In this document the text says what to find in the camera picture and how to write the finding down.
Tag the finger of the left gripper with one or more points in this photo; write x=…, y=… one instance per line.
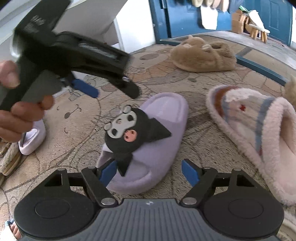
x=126, y=85
x=84, y=87

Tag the purple Kuromi slipper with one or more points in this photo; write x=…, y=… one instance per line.
x=144, y=142
x=32, y=139

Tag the cartoon patterned door mat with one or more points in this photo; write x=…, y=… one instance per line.
x=75, y=126

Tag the brown fluffy animal slipper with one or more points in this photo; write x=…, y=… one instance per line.
x=194, y=54

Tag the cardboard boxes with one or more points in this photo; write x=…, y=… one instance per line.
x=238, y=21

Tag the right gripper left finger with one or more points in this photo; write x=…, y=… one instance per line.
x=66, y=203

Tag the person left hand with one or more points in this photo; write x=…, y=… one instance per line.
x=22, y=115

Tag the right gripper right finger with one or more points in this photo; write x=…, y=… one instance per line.
x=233, y=204

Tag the striped knit slipper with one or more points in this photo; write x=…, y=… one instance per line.
x=263, y=128

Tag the small wooden stool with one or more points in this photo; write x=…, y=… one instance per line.
x=257, y=26

